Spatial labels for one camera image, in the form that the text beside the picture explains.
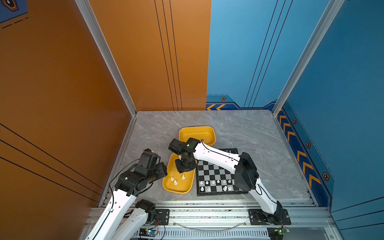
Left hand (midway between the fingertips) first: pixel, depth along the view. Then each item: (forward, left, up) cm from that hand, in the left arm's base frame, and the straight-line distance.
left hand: (164, 167), depth 75 cm
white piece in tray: (-3, -5, -12) cm, 14 cm away
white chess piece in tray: (-1, -3, -13) cm, 13 cm away
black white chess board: (-1, -26, -13) cm, 29 cm away
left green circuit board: (-25, +6, -16) cm, 31 cm away
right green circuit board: (-25, -55, -15) cm, 62 cm away
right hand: (+1, -7, -7) cm, 10 cm away
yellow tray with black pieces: (+32, -22, -13) cm, 41 cm away
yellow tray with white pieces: (-3, -4, -12) cm, 13 cm away
